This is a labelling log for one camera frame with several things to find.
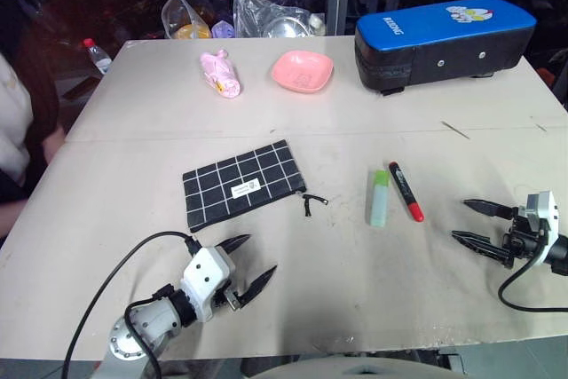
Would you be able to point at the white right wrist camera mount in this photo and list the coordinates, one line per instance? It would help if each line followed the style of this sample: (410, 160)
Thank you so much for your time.
(543, 206)

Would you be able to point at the grey rounded shape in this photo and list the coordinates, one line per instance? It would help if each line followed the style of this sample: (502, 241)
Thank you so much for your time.
(346, 368)

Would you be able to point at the red black marker pen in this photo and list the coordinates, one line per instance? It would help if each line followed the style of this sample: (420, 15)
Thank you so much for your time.
(406, 190)

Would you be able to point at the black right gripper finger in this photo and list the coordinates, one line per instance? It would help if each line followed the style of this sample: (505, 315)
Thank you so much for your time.
(490, 209)
(481, 245)

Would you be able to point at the clear bag with orange contents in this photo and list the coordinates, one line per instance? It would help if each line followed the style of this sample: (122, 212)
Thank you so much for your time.
(188, 24)

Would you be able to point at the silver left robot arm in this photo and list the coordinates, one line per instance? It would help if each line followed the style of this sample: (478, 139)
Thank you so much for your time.
(142, 330)

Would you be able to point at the red capped water bottle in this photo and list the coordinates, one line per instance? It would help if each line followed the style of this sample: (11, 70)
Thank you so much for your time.
(98, 57)

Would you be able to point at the seated person in white top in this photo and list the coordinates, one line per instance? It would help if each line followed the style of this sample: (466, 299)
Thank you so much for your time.
(18, 121)

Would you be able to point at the purple small object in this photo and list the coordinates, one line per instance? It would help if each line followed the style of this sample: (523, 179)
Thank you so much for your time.
(223, 30)

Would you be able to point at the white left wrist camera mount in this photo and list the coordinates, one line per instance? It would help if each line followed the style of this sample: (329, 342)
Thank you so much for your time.
(206, 270)

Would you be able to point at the shiny metal bowl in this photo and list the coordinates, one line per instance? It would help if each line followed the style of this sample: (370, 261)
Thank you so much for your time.
(286, 28)

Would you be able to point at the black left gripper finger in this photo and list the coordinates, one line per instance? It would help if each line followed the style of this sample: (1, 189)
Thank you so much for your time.
(233, 243)
(257, 286)

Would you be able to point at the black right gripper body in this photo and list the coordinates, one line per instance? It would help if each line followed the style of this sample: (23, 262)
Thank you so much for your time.
(519, 243)

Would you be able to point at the black grid pencil pouch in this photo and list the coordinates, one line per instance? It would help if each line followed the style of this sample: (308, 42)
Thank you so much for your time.
(239, 183)

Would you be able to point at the clear crinkled plastic bag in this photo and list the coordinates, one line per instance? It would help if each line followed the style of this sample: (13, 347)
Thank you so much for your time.
(253, 10)

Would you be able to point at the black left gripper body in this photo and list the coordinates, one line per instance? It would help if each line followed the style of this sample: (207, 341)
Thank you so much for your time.
(227, 301)

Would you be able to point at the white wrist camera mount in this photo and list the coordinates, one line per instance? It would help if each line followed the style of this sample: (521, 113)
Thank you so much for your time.
(543, 206)
(206, 270)

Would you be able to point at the pink plastic bowl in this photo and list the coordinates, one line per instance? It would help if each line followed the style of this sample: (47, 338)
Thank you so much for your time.
(302, 70)

